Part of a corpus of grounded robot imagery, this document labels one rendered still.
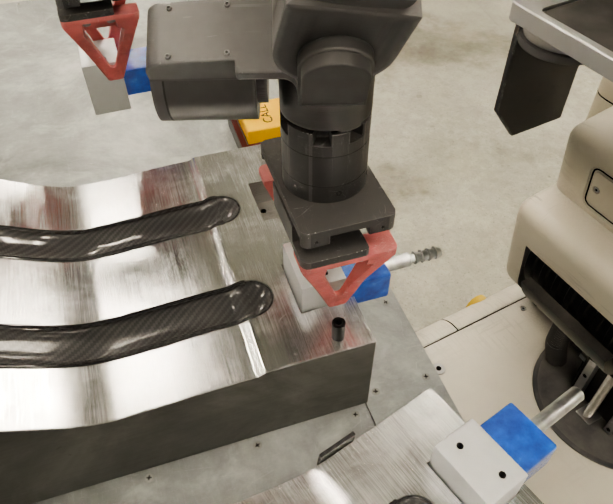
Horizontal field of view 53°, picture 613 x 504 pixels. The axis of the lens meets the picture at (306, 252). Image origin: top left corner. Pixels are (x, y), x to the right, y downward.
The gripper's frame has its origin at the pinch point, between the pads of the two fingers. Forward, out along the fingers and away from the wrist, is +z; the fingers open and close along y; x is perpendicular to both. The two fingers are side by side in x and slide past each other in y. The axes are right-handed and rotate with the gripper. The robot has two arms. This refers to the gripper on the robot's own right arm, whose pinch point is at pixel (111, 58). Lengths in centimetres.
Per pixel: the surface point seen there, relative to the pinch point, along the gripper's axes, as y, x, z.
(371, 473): 43.9, 10.4, 9.9
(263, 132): 0.5, 14.9, 12.2
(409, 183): -71, 78, 96
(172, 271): 23.9, 0.7, 6.8
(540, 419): 44, 23, 9
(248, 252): 24.2, 7.2, 6.4
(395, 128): -100, 86, 96
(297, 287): 30.6, 9.5, 4.6
